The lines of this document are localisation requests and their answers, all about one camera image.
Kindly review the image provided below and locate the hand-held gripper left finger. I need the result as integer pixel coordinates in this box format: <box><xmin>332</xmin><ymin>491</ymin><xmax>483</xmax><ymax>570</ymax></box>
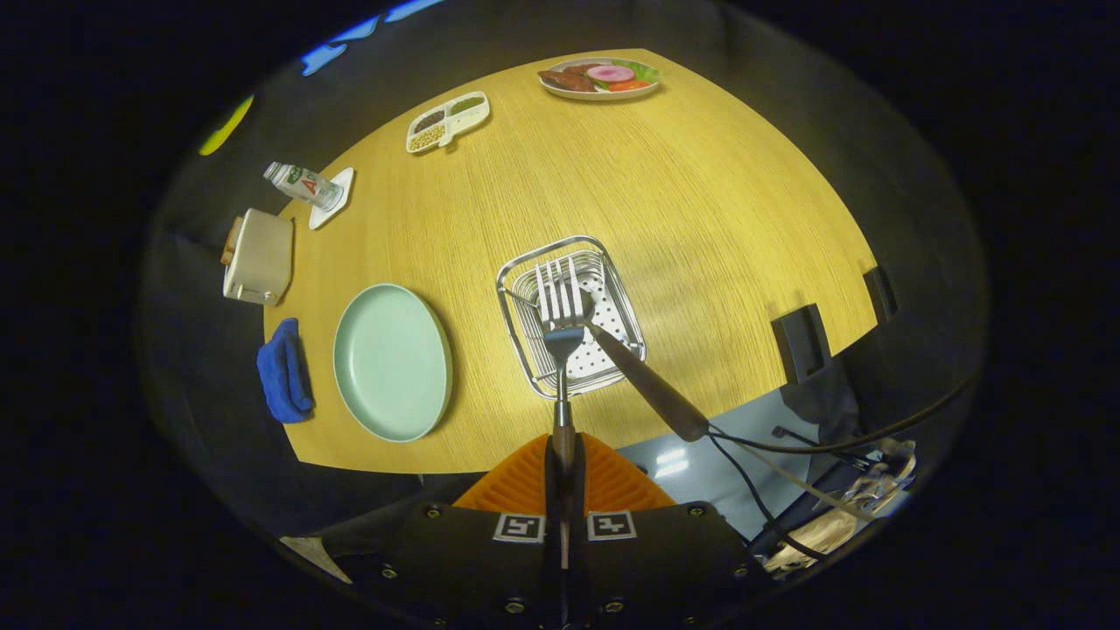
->
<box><xmin>337</xmin><ymin>433</ymin><xmax>565</xmax><ymax>630</ymax></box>

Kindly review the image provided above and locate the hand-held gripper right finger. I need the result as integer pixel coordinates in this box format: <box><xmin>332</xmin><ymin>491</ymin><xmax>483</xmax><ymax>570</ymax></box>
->
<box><xmin>567</xmin><ymin>433</ymin><xmax>771</xmax><ymax>630</ymax></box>

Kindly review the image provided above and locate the metal spoon with wooden handle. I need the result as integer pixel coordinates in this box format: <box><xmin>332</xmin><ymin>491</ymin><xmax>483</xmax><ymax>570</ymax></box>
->
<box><xmin>573</xmin><ymin>289</ymin><xmax>711</xmax><ymax>443</ymax></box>

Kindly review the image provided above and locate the metal fork with wooden handle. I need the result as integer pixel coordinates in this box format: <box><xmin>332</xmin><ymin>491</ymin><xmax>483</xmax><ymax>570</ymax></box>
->
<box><xmin>535</xmin><ymin>256</ymin><xmax>585</xmax><ymax>570</ymax></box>

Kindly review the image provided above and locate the pale green plate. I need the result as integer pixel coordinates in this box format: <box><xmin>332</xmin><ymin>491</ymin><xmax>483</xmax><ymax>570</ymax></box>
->
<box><xmin>332</xmin><ymin>283</ymin><xmax>453</xmax><ymax>444</ymax></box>

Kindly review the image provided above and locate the perforated metal tray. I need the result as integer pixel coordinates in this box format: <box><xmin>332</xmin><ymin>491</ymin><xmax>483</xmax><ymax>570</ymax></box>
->
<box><xmin>496</xmin><ymin>234</ymin><xmax>648</xmax><ymax>401</ymax></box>

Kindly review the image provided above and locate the black table clamp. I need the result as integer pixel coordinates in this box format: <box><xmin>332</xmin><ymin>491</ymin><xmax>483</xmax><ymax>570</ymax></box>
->
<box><xmin>863</xmin><ymin>265</ymin><xmax>900</xmax><ymax>323</ymax></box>
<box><xmin>771</xmin><ymin>304</ymin><xmax>831</xmax><ymax>384</ymax></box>

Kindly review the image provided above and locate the pile of clutter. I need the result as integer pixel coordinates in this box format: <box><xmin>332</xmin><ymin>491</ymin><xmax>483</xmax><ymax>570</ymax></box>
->
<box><xmin>761</xmin><ymin>437</ymin><xmax>918</xmax><ymax>574</ymax></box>

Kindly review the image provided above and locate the blue cloth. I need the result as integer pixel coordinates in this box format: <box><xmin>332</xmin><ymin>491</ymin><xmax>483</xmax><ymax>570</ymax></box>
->
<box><xmin>256</xmin><ymin>318</ymin><xmax>314</xmax><ymax>424</ymax></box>

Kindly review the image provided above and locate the white square coaster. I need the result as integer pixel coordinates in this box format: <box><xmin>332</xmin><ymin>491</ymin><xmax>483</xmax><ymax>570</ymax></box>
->
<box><xmin>308</xmin><ymin>167</ymin><xmax>355</xmax><ymax>231</ymax></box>

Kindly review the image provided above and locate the cream toaster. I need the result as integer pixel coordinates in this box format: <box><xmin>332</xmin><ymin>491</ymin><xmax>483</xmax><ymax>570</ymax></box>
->
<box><xmin>222</xmin><ymin>208</ymin><xmax>295</xmax><ymax>307</ymax></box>

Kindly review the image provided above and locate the white divided bean dish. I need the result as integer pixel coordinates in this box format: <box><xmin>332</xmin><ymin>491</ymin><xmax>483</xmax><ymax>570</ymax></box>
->
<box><xmin>405</xmin><ymin>91</ymin><xmax>491</xmax><ymax>155</ymax></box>

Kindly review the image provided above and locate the small plastic drink bottle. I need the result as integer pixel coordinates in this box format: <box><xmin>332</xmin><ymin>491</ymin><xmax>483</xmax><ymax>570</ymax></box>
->
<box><xmin>263</xmin><ymin>162</ymin><xmax>344</xmax><ymax>212</ymax></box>

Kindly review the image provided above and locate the white plate of food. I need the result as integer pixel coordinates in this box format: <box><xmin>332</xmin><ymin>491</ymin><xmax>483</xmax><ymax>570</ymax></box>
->
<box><xmin>537</xmin><ymin>57</ymin><xmax>662</xmax><ymax>102</ymax></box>

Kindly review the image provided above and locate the thick black cable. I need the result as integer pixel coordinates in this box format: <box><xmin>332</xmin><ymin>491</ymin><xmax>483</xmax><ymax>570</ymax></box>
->
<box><xmin>709</xmin><ymin>376</ymin><xmax>977</xmax><ymax>456</ymax></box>

